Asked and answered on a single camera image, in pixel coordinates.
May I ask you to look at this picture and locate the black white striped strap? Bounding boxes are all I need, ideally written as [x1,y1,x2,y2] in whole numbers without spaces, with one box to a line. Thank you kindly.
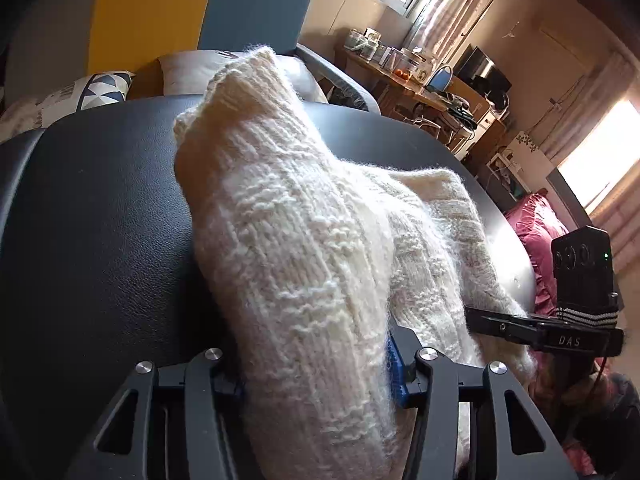
[555,304,622,330]

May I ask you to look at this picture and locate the blue triangle pattern cushion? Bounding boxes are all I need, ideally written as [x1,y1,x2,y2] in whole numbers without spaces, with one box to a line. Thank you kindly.
[1,70,136,142]

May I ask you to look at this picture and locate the pink ruffled bedding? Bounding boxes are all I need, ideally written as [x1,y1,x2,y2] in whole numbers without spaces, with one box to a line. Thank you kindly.
[506,193,568,316]

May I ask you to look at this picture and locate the beige patterned curtain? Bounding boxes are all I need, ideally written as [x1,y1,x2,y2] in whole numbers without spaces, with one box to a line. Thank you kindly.
[402,0,483,62]

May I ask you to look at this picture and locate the wooden side table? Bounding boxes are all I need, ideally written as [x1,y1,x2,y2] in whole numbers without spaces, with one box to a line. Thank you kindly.
[334,46,506,162]

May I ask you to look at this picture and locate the black television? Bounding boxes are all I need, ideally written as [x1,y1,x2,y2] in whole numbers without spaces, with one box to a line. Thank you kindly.
[454,46,512,112]

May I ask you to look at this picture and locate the black camera box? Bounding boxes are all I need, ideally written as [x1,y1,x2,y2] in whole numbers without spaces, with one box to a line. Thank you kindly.
[551,226,618,326]

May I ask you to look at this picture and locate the cream knitted sweater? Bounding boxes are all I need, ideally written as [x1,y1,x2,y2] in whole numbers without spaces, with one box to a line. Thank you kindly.
[174,72,536,479]

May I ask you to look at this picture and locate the glass jars on table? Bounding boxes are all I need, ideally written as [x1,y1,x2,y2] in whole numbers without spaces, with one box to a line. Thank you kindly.
[343,27,434,84]

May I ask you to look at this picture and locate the yellow blue grey armchair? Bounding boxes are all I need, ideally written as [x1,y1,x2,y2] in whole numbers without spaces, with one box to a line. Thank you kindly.
[0,0,381,114]

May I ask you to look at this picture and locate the blue folding chair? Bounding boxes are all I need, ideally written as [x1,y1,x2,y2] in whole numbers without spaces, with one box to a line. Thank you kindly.
[425,65,452,93]

